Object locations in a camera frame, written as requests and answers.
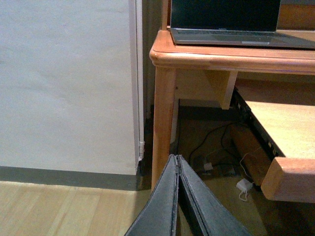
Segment wooden pull-out keyboard tray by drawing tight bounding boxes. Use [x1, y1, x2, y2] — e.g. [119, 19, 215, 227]
[231, 86, 315, 204]

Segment grey open laptop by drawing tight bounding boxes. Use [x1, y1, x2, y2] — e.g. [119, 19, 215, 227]
[170, 0, 315, 50]

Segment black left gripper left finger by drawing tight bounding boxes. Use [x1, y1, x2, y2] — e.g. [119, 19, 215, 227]
[125, 154, 179, 236]

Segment white pipe on wall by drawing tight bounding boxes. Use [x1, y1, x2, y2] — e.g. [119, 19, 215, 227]
[135, 0, 145, 162]

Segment white plug on floor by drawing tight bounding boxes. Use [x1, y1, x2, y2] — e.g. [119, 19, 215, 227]
[203, 163, 213, 172]

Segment wooden board under desk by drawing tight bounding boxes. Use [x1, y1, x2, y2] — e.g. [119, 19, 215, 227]
[230, 124, 271, 187]

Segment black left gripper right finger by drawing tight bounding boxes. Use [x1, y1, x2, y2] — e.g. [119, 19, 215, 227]
[177, 155, 251, 236]

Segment white charger with cable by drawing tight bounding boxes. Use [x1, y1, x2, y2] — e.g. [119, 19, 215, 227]
[235, 146, 264, 202]

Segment black floor cable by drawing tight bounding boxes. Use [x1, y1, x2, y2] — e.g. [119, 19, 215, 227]
[188, 122, 249, 170]

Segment wooden desk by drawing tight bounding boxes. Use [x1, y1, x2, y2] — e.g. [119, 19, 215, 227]
[150, 0, 315, 186]

